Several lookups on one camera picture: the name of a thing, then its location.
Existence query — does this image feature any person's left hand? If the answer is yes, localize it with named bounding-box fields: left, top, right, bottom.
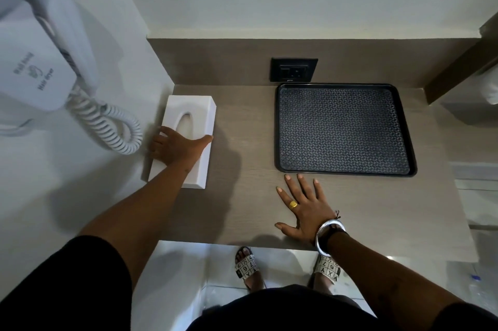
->
left=150, top=126, right=214, bottom=173

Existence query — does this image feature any white tissue box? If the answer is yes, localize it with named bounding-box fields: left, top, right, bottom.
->
left=148, top=95, right=217, bottom=190

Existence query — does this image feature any white towel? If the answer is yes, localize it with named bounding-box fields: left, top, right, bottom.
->
left=480, top=65, right=498, bottom=106

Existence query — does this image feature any person's patterned sandal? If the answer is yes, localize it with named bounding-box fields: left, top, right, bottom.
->
left=234, top=247, right=260, bottom=285
left=313, top=253, right=342, bottom=286

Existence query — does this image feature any white wall-mounted hair dryer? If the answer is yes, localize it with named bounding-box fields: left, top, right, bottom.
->
left=0, top=0, right=99, bottom=113

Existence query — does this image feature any brown wooden side panel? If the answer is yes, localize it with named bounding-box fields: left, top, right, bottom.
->
left=424, top=12, right=498, bottom=106

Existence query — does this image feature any person's left patterned sandal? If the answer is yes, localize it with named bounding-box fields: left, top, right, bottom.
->
left=234, top=247, right=260, bottom=285

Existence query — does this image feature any black textured tray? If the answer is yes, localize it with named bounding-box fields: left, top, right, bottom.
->
left=274, top=83, right=418, bottom=177

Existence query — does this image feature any silver bangle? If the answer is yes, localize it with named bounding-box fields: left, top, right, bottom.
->
left=314, top=219, right=347, bottom=258

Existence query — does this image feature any person's black garment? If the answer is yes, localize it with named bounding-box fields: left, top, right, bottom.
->
left=0, top=235, right=498, bottom=331

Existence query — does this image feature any black wall power outlet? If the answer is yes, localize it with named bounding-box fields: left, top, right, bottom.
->
left=270, top=58, right=318, bottom=82

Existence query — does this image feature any white coiled cord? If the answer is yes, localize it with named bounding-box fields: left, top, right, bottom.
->
left=65, top=85, right=143, bottom=155

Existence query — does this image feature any thin white power cable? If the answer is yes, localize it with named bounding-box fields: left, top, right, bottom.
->
left=0, top=118, right=36, bottom=137

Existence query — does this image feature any clear plastic bottle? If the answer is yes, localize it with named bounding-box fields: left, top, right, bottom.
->
left=465, top=272, right=498, bottom=316

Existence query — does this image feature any person's right hand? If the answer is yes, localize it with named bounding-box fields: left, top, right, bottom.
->
left=275, top=174, right=338, bottom=244

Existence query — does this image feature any person's right forearm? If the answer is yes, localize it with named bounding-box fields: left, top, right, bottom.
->
left=326, top=230, right=465, bottom=331

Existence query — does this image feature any person's right patterned sandal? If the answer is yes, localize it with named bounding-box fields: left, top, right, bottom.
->
left=313, top=253, right=342, bottom=286

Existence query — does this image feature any person's left forearm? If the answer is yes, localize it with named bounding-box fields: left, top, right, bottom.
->
left=78, top=161, right=195, bottom=290

